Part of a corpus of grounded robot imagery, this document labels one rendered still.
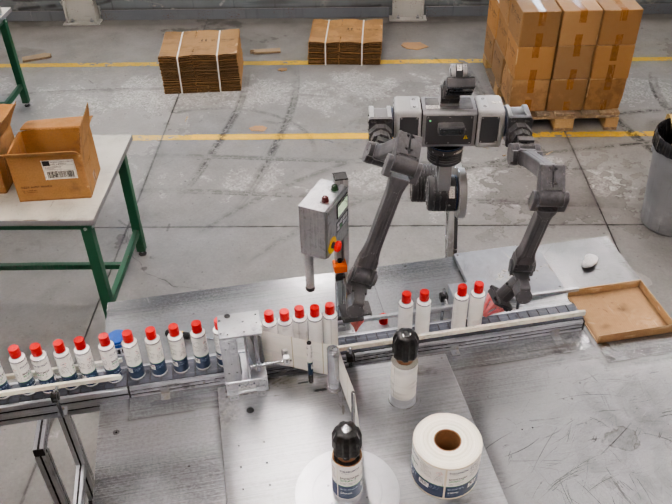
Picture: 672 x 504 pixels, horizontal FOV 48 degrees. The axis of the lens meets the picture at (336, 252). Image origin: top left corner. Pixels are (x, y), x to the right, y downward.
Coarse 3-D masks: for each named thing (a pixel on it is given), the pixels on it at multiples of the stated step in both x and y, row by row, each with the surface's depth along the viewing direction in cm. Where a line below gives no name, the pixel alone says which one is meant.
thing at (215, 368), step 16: (496, 320) 278; (560, 320) 278; (352, 336) 273; (368, 336) 273; (384, 336) 273; (448, 336) 272; (464, 336) 273; (240, 352) 268; (144, 368) 263; (192, 368) 262; (128, 384) 257
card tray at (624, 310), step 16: (592, 288) 294; (608, 288) 296; (624, 288) 298; (640, 288) 297; (576, 304) 291; (592, 304) 291; (608, 304) 291; (624, 304) 291; (640, 304) 291; (656, 304) 287; (592, 320) 284; (608, 320) 284; (624, 320) 284; (640, 320) 284; (656, 320) 284; (608, 336) 274; (624, 336) 276; (640, 336) 277
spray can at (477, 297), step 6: (480, 282) 264; (474, 288) 265; (480, 288) 263; (474, 294) 265; (480, 294) 265; (474, 300) 266; (480, 300) 265; (474, 306) 267; (480, 306) 267; (468, 312) 272; (474, 312) 269; (480, 312) 269; (468, 318) 273; (474, 318) 271; (480, 318) 271; (468, 324) 274; (474, 324) 273; (480, 324) 274
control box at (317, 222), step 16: (320, 192) 240; (304, 208) 234; (320, 208) 233; (336, 208) 238; (304, 224) 238; (320, 224) 235; (304, 240) 242; (320, 240) 239; (336, 240) 246; (320, 256) 243
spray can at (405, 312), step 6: (402, 294) 260; (408, 294) 260; (402, 300) 261; (408, 300) 260; (402, 306) 261; (408, 306) 261; (402, 312) 263; (408, 312) 263; (402, 318) 265; (408, 318) 264; (402, 324) 266; (408, 324) 266
